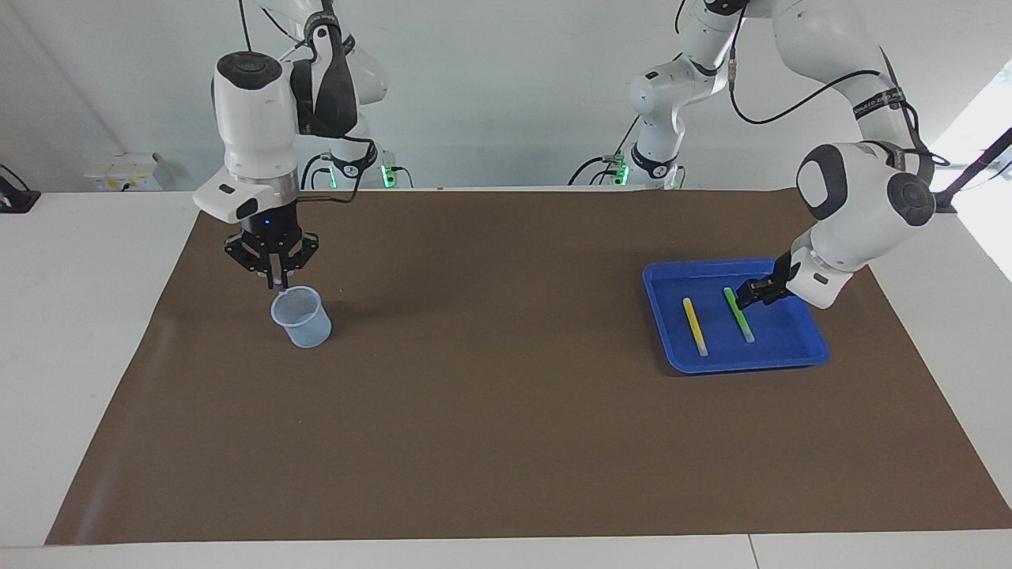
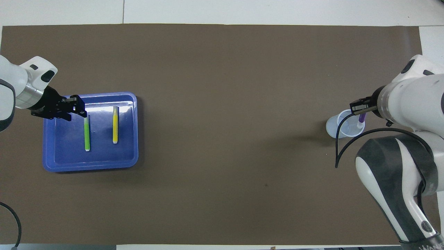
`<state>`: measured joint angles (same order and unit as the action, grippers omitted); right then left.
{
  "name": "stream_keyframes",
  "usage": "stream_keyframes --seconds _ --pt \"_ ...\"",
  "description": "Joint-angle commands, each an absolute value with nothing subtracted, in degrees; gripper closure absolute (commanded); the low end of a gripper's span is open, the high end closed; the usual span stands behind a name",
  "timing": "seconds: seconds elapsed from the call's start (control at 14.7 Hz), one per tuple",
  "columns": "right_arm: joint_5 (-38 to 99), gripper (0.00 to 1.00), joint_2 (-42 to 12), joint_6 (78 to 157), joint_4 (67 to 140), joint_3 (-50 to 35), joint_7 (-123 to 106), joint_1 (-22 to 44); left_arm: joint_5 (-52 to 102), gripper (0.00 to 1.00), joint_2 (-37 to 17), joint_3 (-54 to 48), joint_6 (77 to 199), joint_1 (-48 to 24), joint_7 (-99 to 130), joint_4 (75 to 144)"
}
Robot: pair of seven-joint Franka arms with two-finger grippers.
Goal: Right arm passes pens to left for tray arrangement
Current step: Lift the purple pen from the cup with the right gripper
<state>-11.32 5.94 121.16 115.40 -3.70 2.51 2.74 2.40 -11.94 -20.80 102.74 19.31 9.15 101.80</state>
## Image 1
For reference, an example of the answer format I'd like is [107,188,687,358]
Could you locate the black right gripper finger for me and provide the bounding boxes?
[278,229,320,290]
[224,232,279,290]

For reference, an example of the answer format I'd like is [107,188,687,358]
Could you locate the green highlighter pen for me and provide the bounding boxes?
[723,287,757,345]

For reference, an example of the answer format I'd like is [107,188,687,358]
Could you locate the yellow highlighter pen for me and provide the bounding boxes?
[682,296,710,357]

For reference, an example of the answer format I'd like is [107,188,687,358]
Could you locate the blue plastic tray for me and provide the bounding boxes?
[642,257,831,375]

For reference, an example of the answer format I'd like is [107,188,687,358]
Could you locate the translucent plastic cup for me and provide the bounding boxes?
[270,285,333,349]

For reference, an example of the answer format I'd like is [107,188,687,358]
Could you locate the brown table mat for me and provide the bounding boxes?
[45,188,1012,546]

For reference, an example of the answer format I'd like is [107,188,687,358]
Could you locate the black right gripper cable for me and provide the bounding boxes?
[237,0,379,205]

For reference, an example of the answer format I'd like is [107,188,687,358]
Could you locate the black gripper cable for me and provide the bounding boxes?
[727,32,953,171]
[237,0,379,205]

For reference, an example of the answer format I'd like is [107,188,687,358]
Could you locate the black base cable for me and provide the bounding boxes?
[300,153,334,190]
[568,119,643,187]

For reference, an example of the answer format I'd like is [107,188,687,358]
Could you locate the white wall power box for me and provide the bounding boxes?
[85,154,164,192]

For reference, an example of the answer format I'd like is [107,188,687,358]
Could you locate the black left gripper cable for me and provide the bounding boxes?
[727,32,953,171]

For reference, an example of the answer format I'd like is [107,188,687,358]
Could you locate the black pole mount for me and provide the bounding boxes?
[929,126,1012,214]

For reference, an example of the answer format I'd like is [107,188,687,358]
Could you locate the black clamp mount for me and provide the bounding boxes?
[0,164,42,214]

